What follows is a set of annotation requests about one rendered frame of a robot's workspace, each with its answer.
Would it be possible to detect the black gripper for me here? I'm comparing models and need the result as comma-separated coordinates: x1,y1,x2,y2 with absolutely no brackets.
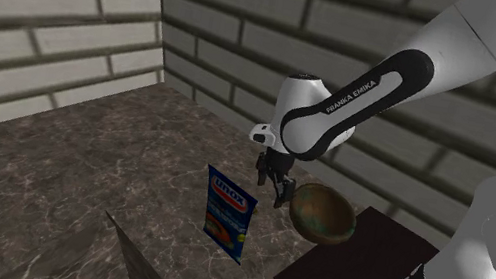
249,145,302,212

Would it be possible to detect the blue food packet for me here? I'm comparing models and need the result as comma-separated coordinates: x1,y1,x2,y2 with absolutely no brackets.
194,163,263,267

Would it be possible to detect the brown green bowl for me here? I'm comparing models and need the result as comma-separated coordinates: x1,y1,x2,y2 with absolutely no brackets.
284,179,363,250

